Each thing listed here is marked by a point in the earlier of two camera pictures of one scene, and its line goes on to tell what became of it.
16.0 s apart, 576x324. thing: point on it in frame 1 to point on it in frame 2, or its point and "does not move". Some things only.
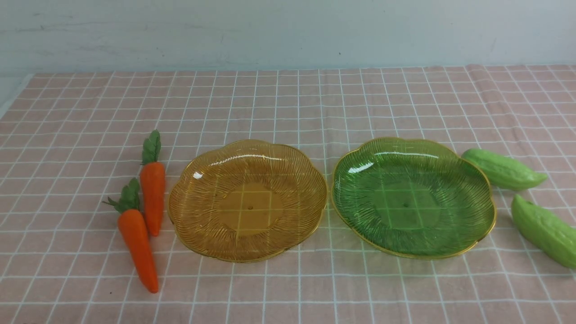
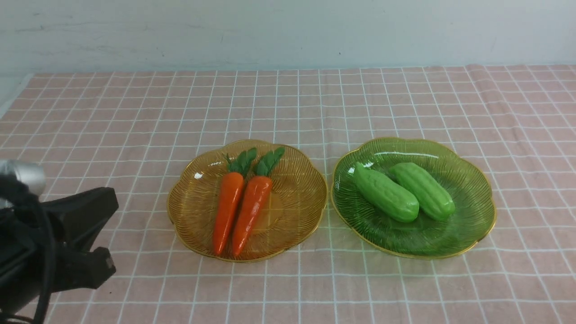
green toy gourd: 554,237 to 430,196
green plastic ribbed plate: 411,198 does not move
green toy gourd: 504,173 to 387,196
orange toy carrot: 152,180 to 230,199
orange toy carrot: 132,221 to 254,201
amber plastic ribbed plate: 246,200 does not move
